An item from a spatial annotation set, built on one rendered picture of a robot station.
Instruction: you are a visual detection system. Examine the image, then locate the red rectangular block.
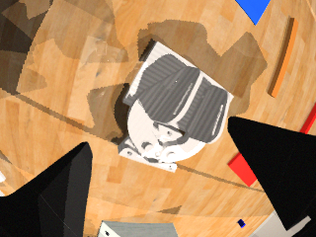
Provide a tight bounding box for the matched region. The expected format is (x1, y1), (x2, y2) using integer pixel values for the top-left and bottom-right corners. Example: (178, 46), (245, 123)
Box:
(300, 103), (316, 134)

